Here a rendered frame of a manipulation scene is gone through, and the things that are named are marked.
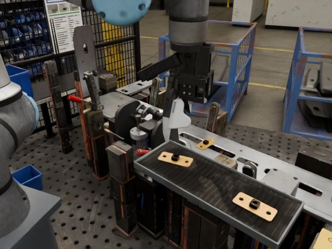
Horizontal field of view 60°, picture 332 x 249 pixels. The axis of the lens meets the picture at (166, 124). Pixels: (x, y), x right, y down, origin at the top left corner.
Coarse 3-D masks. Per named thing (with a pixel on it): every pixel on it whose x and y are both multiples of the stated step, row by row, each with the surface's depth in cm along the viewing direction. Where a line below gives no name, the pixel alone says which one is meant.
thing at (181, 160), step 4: (164, 152) 76; (160, 156) 74; (168, 156) 74; (172, 156) 72; (176, 156) 73; (180, 156) 74; (160, 160) 73; (164, 160) 73; (168, 160) 73; (172, 160) 72; (176, 160) 72; (180, 160) 73; (184, 160) 73; (188, 160) 73; (192, 160) 73; (176, 164) 71; (180, 164) 71; (184, 164) 71; (188, 164) 71
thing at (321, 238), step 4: (320, 232) 54; (324, 232) 54; (328, 232) 54; (320, 236) 53; (324, 236) 53; (328, 236) 53; (316, 240) 52; (320, 240) 52; (324, 240) 52; (328, 240) 52; (316, 244) 51; (320, 244) 51; (324, 244) 51; (328, 244) 51; (312, 248) 51; (316, 248) 51; (320, 248) 51; (324, 248) 51; (328, 248) 51
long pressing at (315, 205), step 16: (112, 96) 147; (128, 96) 148; (112, 112) 132; (192, 128) 119; (192, 144) 108; (224, 144) 108; (240, 144) 109; (256, 160) 100; (272, 160) 100; (304, 176) 92; (320, 176) 93; (304, 192) 86; (304, 208) 80; (320, 208) 80
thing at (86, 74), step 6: (96, 72) 116; (84, 78) 113; (90, 78) 114; (90, 84) 115; (90, 90) 118; (96, 90) 118; (90, 96) 121; (96, 96) 119; (96, 102) 120; (96, 108) 125
